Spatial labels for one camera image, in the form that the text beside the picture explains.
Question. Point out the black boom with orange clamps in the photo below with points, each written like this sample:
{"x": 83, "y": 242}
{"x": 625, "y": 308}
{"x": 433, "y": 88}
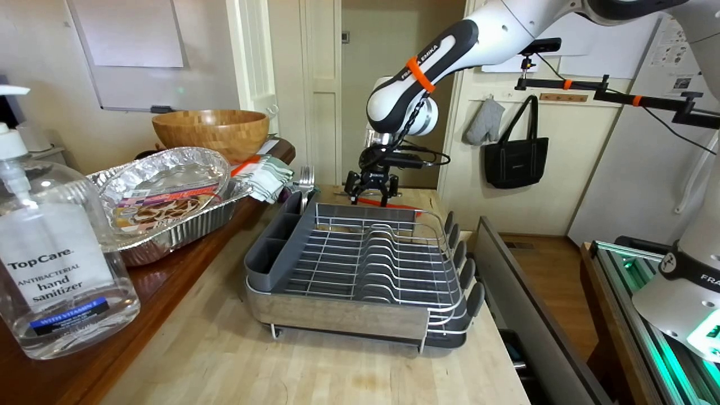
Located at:
{"x": 614, "y": 96}

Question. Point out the grey oven mitt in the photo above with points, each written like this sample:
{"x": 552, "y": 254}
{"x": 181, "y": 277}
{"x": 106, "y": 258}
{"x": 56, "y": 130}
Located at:
{"x": 484, "y": 122}

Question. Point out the open utensil drawer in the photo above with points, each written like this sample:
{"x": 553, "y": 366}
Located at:
{"x": 525, "y": 316}

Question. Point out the aluminium foil tray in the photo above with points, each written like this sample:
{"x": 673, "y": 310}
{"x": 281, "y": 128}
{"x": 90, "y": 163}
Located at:
{"x": 165, "y": 203}

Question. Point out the clear hand sanitizer bottle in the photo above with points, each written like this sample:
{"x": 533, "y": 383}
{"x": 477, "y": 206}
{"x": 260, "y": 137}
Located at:
{"x": 53, "y": 262}

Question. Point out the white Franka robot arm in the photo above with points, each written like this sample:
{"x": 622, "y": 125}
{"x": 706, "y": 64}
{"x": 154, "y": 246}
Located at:
{"x": 479, "y": 37}

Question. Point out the brown wooden raised counter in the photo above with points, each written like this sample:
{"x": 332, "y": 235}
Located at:
{"x": 74, "y": 375}

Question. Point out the black stereo camera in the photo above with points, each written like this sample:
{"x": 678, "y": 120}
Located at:
{"x": 540, "y": 46}

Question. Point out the white refrigerator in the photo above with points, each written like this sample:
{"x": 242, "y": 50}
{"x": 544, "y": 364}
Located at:
{"x": 643, "y": 181}

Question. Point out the black tote bag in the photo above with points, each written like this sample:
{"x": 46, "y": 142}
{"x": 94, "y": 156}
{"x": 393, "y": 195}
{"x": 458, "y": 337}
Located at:
{"x": 516, "y": 160}

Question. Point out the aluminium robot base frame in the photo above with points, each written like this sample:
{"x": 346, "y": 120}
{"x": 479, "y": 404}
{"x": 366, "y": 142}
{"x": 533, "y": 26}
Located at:
{"x": 643, "y": 329}

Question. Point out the wooden bowl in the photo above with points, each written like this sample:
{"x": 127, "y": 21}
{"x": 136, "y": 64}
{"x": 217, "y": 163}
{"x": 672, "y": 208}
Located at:
{"x": 215, "y": 133}

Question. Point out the white wall whiteboard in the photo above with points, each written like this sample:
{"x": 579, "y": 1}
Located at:
{"x": 136, "y": 53}

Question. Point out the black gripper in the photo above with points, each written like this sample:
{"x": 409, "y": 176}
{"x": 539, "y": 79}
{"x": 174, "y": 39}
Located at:
{"x": 379, "y": 168}

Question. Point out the grey dish rack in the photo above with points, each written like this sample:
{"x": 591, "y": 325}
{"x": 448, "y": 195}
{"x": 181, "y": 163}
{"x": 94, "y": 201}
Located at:
{"x": 360, "y": 277}

